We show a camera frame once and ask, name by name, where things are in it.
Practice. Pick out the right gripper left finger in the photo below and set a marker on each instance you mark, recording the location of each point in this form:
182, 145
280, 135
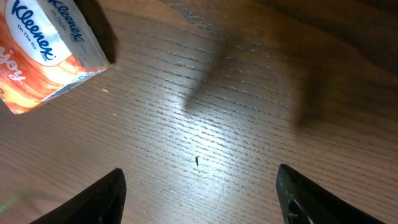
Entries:
102, 202

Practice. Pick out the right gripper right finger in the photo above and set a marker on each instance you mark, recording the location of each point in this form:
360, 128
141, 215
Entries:
303, 201

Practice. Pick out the orange Kleenex tissue pack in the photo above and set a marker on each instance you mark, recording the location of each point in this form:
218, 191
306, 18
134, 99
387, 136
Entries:
47, 49

